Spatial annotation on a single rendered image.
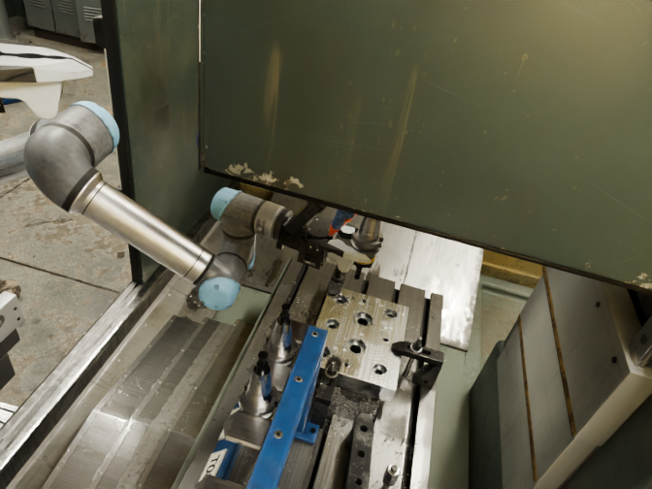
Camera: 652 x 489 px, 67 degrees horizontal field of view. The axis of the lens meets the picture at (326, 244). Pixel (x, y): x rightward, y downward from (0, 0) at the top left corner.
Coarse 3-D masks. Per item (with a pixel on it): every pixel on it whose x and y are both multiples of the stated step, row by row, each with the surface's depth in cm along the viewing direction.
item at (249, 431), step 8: (232, 416) 77; (240, 416) 77; (248, 416) 77; (256, 416) 78; (224, 424) 76; (232, 424) 76; (240, 424) 76; (248, 424) 76; (256, 424) 77; (264, 424) 77; (224, 432) 75; (232, 432) 75; (240, 432) 75; (248, 432) 75; (256, 432) 76; (264, 432) 76; (232, 440) 74; (240, 440) 74; (248, 440) 74; (256, 440) 74; (256, 448) 74
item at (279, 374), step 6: (252, 366) 85; (270, 366) 86; (276, 366) 86; (282, 366) 86; (276, 372) 85; (282, 372) 85; (288, 372) 85; (276, 378) 84; (282, 378) 84; (276, 384) 83; (282, 384) 83; (282, 390) 82
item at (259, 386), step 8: (256, 376) 75; (264, 376) 75; (248, 384) 77; (256, 384) 76; (264, 384) 76; (248, 392) 77; (256, 392) 76; (264, 392) 77; (272, 392) 79; (248, 400) 78; (256, 400) 77; (264, 400) 77
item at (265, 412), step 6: (246, 384) 81; (276, 390) 81; (240, 396) 79; (276, 396) 80; (240, 402) 79; (246, 402) 78; (276, 402) 81; (240, 408) 80; (246, 408) 77; (252, 408) 78; (258, 408) 78; (264, 408) 78; (270, 408) 78; (252, 414) 78; (258, 414) 78; (264, 414) 78; (270, 414) 79
